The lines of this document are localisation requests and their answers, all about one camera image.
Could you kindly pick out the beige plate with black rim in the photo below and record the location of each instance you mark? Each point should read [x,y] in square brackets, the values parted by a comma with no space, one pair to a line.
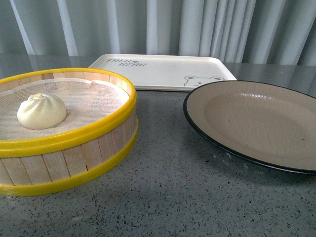
[262,123]

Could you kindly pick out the white steamed bun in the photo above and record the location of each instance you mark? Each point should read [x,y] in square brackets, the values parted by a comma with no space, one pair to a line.
[41,111]

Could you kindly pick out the white bear print tray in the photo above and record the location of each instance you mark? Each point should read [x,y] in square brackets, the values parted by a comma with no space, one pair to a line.
[165,72]

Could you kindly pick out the white gauze steamer liner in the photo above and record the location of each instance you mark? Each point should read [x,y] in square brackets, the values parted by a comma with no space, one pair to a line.
[86,102]

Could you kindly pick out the yellow rimmed bamboo steamer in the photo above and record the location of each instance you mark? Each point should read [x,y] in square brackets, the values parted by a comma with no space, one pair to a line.
[49,164]

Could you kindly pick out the grey pleated curtain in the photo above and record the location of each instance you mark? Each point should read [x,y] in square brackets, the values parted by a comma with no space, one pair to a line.
[239,31]

